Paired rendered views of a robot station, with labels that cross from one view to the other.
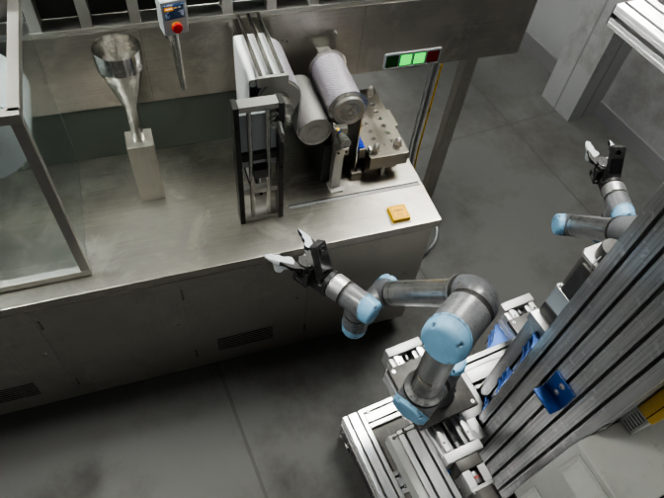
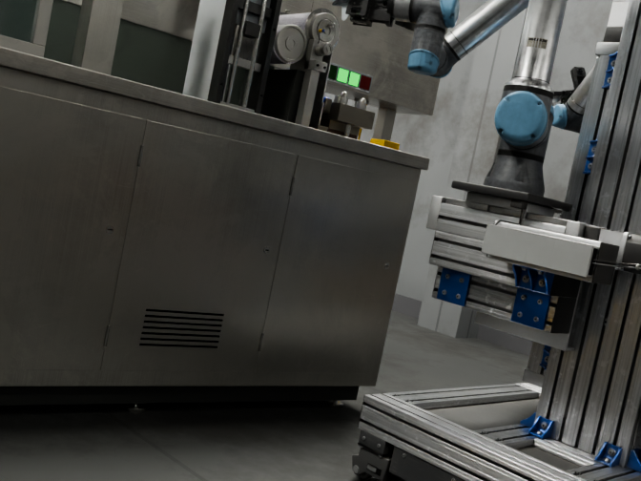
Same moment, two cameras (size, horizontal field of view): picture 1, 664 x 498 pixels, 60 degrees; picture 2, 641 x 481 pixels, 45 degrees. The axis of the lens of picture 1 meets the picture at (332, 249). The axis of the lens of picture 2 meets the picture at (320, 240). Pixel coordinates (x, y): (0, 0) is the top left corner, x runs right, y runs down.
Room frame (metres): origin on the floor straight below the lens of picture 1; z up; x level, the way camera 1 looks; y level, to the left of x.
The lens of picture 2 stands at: (-1.00, 0.55, 0.73)
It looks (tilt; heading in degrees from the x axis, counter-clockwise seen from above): 4 degrees down; 345
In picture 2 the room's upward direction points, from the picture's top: 11 degrees clockwise
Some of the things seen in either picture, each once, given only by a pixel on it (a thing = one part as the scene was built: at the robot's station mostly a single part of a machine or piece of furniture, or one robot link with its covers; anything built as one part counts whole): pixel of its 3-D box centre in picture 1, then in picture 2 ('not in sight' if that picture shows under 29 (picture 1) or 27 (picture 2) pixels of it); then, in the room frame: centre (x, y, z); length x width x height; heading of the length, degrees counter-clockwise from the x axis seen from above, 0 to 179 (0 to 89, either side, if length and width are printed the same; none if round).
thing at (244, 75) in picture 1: (246, 113); (211, 29); (1.61, 0.37, 1.17); 0.34 x 0.05 x 0.54; 24
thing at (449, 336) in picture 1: (436, 365); (541, 31); (0.70, -0.32, 1.19); 0.15 x 0.12 x 0.55; 147
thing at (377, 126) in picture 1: (372, 126); (322, 114); (1.83, -0.09, 1.00); 0.40 x 0.16 x 0.06; 24
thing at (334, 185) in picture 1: (338, 160); (311, 87); (1.55, 0.02, 1.05); 0.06 x 0.05 x 0.31; 24
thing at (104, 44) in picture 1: (118, 55); not in sight; (1.41, 0.71, 1.50); 0.14 x 0.14 x 0.06
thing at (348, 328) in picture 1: (359, 316); (426, 52); (0.86, -0.10, 1.11); 0.11 x 0.08 x 0.11; 147
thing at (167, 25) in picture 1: (173, 15); not in sight; (1.41, 0.52, 1.66); 0.07 x 0.07 x 0.10; 34
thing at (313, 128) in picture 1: (305, 109); (271, 44); (1.67, 0.16, 1.18); 0.26 x 0.12 x 0.12; 24
